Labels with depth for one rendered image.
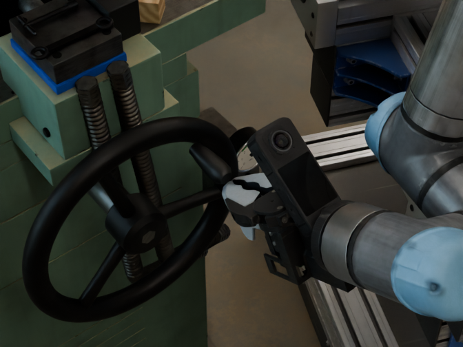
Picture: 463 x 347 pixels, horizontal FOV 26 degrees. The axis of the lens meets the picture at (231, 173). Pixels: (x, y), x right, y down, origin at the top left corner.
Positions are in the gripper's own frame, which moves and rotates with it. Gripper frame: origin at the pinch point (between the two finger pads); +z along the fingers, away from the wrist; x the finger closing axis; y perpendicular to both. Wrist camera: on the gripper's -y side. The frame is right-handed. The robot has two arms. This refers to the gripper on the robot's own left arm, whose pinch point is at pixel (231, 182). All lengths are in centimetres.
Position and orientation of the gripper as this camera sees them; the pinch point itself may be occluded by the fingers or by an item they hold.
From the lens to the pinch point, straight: 110.2
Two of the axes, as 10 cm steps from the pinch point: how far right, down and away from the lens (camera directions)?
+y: 3.2, 8.7, 3.8
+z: -5.2, -1.7, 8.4
